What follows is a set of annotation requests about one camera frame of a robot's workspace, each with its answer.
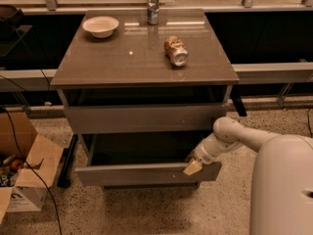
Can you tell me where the black cable on floor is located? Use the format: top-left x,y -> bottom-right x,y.
0,105 -> 64,235

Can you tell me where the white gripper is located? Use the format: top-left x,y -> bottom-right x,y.
183,142 -> 215,176

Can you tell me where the black table leg right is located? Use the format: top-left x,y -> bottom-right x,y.
231,94 -> 247,117

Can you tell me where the grey drawer cabinet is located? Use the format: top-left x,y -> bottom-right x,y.
50,9 -> 241,192

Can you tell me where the white bowl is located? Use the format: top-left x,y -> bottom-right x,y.
82,16 -> 119,38

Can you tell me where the black table leg left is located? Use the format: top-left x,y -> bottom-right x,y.
57,134 -> 78,188

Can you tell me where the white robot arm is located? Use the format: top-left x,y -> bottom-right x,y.
184,117 -> 313,235

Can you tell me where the black table leg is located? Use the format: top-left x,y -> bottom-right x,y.
231,94 -> 247,117
57,134 -> 78,188

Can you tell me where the cardboard box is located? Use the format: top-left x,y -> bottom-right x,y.
0,113 -> 63,223

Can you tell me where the grey drawer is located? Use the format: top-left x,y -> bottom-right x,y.
64,103 -> 228,134
75,131 -> 221,188

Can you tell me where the red apple in box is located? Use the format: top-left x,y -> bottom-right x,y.
10,159 -> 23,172

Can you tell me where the grey top drawer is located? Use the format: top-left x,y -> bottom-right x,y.
64,103 -> 228,134

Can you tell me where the lying tan can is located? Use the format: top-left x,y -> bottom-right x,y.
164,36 -> 188,67

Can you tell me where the upright silver can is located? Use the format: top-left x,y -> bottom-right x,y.
147,0 -> 159,25

